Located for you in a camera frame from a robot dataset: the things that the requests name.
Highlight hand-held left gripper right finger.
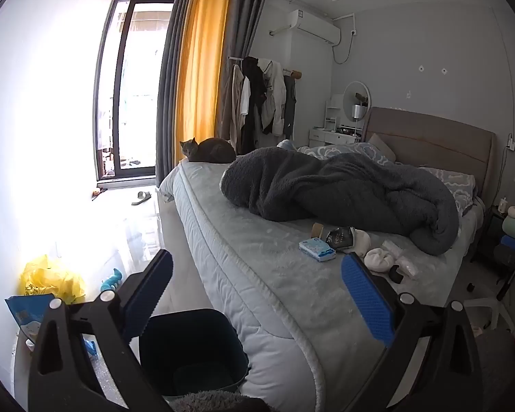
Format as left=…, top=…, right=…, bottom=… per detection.
left=340, top=252, right=485, bottom=412

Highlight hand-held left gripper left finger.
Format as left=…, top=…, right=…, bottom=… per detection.
left=28, top=249, right=174, bottom=412

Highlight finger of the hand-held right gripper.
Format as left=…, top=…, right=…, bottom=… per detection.
left=496, top=234, right=515, bottom=302

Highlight white tissue ball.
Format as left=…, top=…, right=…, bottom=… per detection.
left=365, top=248, right=396, bottom=272

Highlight clear plastic wrapper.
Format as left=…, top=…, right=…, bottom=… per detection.
left=381, top=240, right=419, bottom=276

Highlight dark trash bin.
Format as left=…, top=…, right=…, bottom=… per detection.
left=138, top=308, right=250, bottom=398

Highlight black tissue packet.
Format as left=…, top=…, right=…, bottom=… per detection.
left=325, top=226, right=357, bottom=253

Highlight dark nightstand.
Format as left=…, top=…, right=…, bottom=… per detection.
left=470, top=206, right=509, bottom=262

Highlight teal plush toy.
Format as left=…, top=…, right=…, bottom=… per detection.
left=83, top=268, right=124, bottom=361

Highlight white plastic stool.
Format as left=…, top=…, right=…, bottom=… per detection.
left=463, top=296, right=505, bottom=331

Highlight blue tissue pack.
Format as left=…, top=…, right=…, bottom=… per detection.
left=299, top=236, right=336, bottom=262

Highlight patterned pillow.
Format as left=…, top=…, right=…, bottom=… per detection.
left=418, top=165, right=477, bottom=209

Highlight bubble wrap sheet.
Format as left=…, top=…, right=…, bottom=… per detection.
left=69, top=350, right=127, bottom=409

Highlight yellow plastic bag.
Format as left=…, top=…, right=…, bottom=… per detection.
left=19, top=255, right=87, bottom=305

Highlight grey fleece blanket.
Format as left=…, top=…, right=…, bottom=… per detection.
left=220, top=146, right=460, bottom=256

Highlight bed with pale sheet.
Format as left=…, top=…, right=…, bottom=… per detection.
left=158, top=139, right=485, bottom=412

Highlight blue paper bag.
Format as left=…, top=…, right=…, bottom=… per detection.
left=5, top=294, right=56, bottom=337

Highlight grey fuzzy cloth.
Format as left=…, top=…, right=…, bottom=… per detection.
left=169, top=390, right=277, bottom=412

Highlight brown bed headboard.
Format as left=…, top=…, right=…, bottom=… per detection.
left=363, top=106, right=497, bottom=209

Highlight light patterned duvet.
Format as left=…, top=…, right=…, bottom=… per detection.
left=277, top=139, right=398, bottom=167

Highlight grey pillow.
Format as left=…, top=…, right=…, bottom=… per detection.
left=366, top=133, right=396, bottom=163

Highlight grey cat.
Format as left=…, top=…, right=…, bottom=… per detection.
left=179, top=137, right=238, bottom=164

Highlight white vanity table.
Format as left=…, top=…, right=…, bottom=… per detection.
left=308, top=126, right=363, bottom=149

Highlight white shelf unit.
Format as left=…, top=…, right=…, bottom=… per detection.
left=325, top=94, right=344, bottom=131

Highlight round mirror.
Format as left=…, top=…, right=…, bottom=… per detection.
left=342, top=81, right=370, bottom=123

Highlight grey curtain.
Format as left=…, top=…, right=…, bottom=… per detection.
left=155, top=0, right=207, bottom=185
left=215, top=0, right=269, bottom=155

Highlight black framed balcony door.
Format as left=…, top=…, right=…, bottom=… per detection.
left=93, top=0, right=176, bottom=181

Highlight grey trousers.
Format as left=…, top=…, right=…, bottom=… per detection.
left=281, top=75, right=299, bottom=140

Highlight beige coat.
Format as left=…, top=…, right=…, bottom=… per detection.
left=221, top=68, right=246, bottom=140

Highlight white jacket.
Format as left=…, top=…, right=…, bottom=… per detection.
left=257, top=59, right=288, bottom=136

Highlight white shirt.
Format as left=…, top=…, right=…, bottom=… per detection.
left=239, top=76, right=252, bottom=116

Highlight yellow curtain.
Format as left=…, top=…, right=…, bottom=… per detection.
left=174, top=0, right=232, bottom=168

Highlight clothes rack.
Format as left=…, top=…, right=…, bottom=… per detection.
left=228, top=55, right=303, bottom=151

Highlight black garment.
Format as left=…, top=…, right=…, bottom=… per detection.
left=240, top=57, right=269, bottom=149

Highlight white air conditioner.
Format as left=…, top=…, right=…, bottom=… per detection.
left=270, top=9, right=342, bottom=46

